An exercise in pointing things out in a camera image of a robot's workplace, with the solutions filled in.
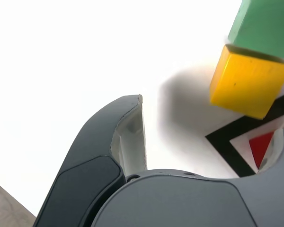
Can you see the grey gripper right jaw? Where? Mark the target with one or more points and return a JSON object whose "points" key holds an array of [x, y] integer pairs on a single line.
{"points": [[180, 203]]}

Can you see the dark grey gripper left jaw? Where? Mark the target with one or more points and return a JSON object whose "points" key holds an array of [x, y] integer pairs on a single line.
{"points": [[90, 165]]}

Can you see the yellow cube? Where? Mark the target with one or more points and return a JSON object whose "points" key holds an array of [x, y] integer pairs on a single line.
{"points": [[248, 82]]}

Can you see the green cube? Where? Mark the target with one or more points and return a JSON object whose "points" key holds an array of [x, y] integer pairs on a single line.
{"points": [[265, 23]]}

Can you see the black tape square outline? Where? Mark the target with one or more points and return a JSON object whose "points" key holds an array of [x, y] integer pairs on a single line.
{"points": [[229, 153]]}

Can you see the red cube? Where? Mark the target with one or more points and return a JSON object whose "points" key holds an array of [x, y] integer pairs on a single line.
{"points": [[260, 146]]}

